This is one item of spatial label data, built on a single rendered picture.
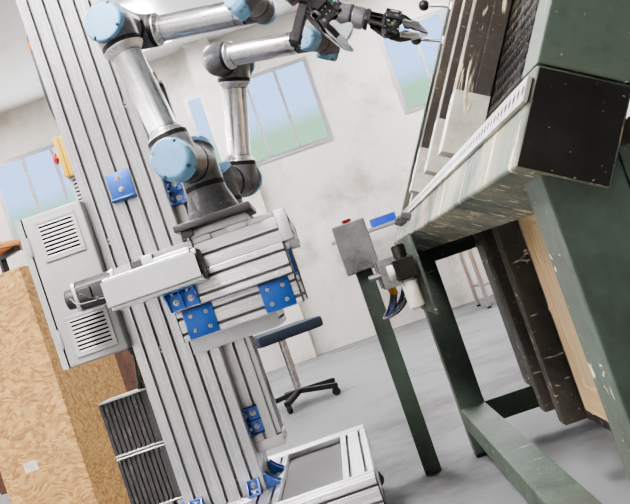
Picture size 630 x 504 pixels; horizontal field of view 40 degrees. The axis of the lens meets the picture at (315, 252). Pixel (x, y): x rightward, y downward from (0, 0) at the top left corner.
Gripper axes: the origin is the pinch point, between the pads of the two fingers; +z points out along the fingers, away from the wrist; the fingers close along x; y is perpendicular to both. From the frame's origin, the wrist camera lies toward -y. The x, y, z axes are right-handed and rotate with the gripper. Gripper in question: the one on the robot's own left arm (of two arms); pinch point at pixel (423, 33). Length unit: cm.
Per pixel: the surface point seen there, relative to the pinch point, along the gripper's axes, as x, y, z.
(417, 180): -54, 43, 6
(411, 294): -85, 42, 12
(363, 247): -73, -19, -3
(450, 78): -35, 86, 6
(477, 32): -33, 117, 7
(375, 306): -92, -22, 5
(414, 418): -127, -22, 27
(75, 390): -159, -92, -111
